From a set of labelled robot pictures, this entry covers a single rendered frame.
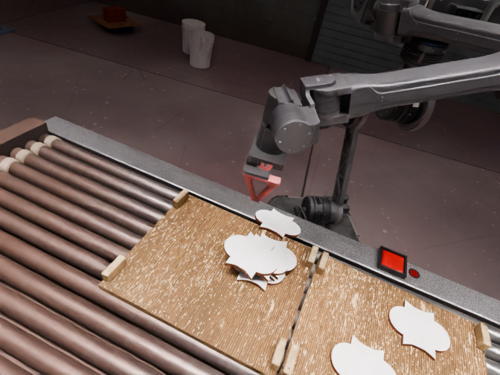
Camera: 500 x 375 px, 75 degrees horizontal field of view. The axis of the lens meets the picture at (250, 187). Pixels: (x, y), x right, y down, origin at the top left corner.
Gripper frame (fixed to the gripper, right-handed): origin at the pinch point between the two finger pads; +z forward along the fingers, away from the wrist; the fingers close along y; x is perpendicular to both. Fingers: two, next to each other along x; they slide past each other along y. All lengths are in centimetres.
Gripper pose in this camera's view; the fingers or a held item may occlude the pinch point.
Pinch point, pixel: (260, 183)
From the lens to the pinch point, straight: 66.6
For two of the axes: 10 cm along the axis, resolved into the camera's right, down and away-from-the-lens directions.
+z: -1.9, 7.5, 6.3
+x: 9.6, 2.8, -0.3
